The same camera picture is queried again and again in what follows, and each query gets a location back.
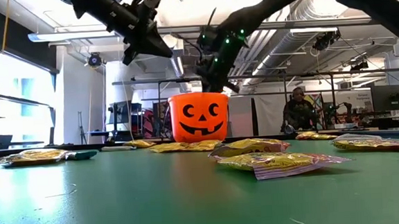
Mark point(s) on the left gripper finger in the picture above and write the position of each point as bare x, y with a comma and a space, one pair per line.
154, 47

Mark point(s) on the orange pumpkin face bucket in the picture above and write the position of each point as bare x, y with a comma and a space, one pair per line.
199, 103

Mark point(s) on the yellow Sour Patch candy pack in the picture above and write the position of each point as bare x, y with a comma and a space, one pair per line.
35, 156
275, 163
140, 143
322, 137
250, 146
168, 148
305, 133
368, 143
205, 145

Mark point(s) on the Hershey's cookies cream bar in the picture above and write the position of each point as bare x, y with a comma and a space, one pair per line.
116, 148
82, 155

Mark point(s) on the black background robot arm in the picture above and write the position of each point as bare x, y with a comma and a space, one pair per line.
348, 109

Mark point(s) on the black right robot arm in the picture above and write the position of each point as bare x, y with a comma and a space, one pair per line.
370, 4

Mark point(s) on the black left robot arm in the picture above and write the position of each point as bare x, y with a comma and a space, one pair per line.
99, 8

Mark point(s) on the white panel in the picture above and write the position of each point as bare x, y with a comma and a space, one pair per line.
241, 118

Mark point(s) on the long ceiling light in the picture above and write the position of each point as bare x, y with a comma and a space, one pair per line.
73, 35

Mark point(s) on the person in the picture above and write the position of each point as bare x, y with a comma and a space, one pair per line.
298, 114

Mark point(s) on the dark background monitor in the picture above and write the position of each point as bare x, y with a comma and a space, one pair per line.
391, 96
121, 111

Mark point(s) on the colourful poster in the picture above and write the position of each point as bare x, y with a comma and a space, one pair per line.
149, 123

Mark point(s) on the black ceiling light cluster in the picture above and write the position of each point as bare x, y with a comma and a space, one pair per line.
325, 41

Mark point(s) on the bright window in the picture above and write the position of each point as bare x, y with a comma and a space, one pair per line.
22, 102

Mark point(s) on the green table mat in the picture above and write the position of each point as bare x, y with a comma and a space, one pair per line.
121, 200

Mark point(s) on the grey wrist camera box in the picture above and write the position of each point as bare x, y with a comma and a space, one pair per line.
151, 2

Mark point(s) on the black ceiling camera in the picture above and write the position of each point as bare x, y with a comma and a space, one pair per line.
94, 60

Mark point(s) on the silver ceiling duct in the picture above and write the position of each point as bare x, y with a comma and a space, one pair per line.
285, 44

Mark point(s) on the black metal rack frame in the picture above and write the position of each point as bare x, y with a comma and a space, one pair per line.
333, 100

